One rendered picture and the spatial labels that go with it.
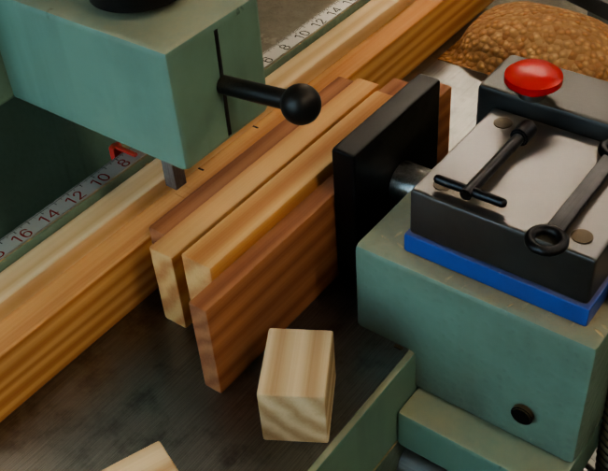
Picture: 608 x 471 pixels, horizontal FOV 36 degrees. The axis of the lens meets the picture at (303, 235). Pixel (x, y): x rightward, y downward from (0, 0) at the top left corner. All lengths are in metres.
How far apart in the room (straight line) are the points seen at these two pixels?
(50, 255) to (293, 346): 0.15
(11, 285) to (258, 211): 0.14
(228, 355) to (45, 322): 0.10
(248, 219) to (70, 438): 0.15
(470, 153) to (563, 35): 0.26
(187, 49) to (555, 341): 0.22
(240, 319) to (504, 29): 0.35
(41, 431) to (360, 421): 0.17
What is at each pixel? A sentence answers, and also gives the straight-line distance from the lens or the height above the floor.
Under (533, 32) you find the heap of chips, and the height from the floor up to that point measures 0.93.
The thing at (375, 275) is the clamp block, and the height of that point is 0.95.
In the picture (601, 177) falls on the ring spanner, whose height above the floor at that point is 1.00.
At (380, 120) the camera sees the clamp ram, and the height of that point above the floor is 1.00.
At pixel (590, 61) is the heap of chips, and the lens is 0.72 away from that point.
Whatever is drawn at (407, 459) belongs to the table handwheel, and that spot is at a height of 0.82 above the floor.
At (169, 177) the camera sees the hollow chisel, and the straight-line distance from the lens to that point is 0.55.
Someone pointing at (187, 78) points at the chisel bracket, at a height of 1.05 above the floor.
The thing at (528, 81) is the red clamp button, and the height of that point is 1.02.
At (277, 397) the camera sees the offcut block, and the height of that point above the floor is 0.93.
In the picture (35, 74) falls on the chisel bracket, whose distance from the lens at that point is 0.54.
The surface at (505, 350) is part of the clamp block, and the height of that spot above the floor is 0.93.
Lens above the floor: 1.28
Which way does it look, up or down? 41 degrees down
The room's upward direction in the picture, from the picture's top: 5 degrees counter-clockwise
